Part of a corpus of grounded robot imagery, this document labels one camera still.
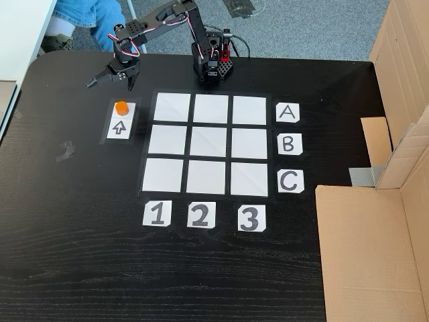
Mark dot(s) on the grey duct tape strip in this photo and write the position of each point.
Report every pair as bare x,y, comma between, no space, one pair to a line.
363,176

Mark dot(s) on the paper sheet letter B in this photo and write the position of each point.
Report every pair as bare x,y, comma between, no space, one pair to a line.
290,144

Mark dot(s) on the red and black clamp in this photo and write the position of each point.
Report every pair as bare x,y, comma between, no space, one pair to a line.
225,50

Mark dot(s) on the brown cardboard screen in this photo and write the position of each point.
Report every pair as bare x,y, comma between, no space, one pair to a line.
365,251

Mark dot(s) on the paper sheet number 2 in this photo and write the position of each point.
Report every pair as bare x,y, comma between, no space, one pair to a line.
201,215

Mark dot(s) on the person's shoe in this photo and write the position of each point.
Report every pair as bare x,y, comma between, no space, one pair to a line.
57,42

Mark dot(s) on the small tape scrap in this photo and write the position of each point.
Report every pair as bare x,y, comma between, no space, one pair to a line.
18,115

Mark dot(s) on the white table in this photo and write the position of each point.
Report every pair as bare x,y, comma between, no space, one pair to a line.
20,37

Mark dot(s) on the paper sheet letter A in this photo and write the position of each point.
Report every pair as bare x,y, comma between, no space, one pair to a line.
287,114

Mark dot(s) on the black tape on carpet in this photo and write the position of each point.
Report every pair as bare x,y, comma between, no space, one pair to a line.
239,7

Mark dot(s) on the person's leg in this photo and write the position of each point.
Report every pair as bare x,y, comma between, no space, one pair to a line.
104,23
72,13

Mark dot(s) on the round orange token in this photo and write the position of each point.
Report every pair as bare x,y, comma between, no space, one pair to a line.
121,107

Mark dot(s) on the grey metal furniture leg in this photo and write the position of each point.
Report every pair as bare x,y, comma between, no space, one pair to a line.
131,8

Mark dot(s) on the paper sheet number 3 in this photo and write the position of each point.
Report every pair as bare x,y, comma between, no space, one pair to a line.
251,218

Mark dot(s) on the crumpled tape scraps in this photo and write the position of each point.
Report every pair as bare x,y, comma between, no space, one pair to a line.
65,151

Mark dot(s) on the white arrow paper sheet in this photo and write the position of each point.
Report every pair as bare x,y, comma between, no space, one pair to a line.
118,129

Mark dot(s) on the paper sheet letter C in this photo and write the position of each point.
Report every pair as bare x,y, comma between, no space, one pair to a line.
290,181

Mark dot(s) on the white grid sheet, black tape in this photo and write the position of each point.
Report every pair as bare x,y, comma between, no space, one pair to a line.
171,141

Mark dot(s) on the paper sheet number 1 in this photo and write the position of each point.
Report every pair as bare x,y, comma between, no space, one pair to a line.
157,214

